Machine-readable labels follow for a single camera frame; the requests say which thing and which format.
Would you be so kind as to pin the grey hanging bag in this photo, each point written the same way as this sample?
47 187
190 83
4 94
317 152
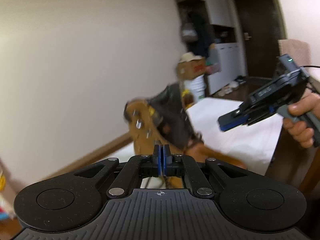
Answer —
188 32

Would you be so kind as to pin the person's right hand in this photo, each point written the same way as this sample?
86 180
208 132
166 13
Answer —
303 105

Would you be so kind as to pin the row of shoes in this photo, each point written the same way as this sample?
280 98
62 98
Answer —
232 86

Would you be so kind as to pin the dark brown door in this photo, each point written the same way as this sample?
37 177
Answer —
260 30

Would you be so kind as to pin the brown leather boot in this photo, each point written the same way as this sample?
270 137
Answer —
172 120

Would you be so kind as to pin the clear plastic storage box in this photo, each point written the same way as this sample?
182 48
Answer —
214 60

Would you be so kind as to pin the beige sun hat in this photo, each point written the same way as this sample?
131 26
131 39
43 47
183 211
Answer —
188 57

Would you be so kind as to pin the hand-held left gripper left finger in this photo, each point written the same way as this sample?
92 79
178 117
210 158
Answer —
156 160

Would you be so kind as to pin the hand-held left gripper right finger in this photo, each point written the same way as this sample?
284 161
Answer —
165 160

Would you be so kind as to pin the pink covered chair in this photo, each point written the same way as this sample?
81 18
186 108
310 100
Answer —
295 51

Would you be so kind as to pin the brown cardboard box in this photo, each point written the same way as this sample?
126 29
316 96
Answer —
191 68

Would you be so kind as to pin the cooking oil bottle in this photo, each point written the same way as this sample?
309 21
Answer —
187 97

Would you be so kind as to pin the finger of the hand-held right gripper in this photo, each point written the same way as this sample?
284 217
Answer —
262 118
232 126

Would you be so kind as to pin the dark hanging coat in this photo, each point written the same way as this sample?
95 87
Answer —
200 35

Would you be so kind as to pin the stack of white buckets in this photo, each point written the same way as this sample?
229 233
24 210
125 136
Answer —
196 88

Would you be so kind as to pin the white wardrobe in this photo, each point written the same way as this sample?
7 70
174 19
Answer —
225 55

